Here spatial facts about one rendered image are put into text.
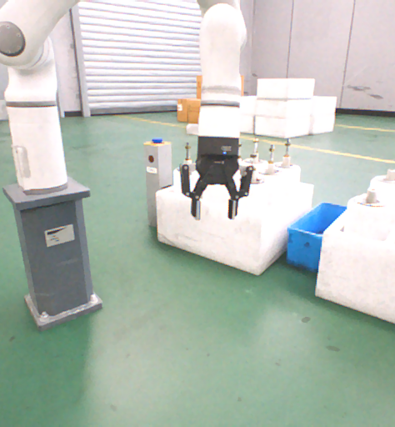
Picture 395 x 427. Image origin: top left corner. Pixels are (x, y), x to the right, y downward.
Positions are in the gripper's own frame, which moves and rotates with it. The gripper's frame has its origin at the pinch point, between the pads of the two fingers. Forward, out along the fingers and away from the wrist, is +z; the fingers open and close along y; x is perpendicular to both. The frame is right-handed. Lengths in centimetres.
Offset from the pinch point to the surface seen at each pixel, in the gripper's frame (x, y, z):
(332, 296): 7.2, 34.3, 23.6
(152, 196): 65, -3, 9
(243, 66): 662, 270, -159
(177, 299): 18.3, -2.3, 26.7
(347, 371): -12.4, 23.9, 28.5
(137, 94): 570, 42, -78
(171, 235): 48, 2, 19
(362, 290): 1.6, 38.0, 19.7
